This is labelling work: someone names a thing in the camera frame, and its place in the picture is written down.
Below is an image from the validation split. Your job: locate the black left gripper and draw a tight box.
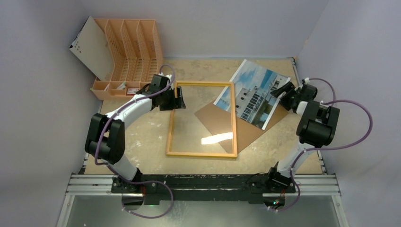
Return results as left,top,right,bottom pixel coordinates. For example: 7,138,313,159
159,87,184,111

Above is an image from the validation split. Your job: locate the clear frame glass pane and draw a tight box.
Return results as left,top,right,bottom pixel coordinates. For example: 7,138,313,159
170,86,232,154

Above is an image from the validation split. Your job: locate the building and sky photo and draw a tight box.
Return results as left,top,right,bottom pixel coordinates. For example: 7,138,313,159
230,60,290,130

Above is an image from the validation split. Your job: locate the brown frame backing board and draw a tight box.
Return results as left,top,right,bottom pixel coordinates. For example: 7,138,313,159
195,102,288,153

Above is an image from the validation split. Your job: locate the yellow wooden picture frame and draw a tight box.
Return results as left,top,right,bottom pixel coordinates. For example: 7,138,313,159
166,80,238,158

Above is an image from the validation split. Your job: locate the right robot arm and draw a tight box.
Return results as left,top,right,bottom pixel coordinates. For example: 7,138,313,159
265,82,340,192

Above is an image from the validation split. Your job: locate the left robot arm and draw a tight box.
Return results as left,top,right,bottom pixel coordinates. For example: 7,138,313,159
84,73,186,193

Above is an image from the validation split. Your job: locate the red white small box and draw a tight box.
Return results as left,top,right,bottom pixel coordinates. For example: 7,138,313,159
127,87,139,96

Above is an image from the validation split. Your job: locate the green white pen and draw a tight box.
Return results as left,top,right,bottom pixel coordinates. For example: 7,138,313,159
116,82,126,90

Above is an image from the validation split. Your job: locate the orange plastic desk organizer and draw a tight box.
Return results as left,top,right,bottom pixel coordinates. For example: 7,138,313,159
91,18,164,100

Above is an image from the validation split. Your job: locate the white perforated paper sheet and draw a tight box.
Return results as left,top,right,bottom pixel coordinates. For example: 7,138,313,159
69,16,114,81

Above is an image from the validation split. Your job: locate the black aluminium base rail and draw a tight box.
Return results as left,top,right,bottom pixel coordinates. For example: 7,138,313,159
66,174,341,206

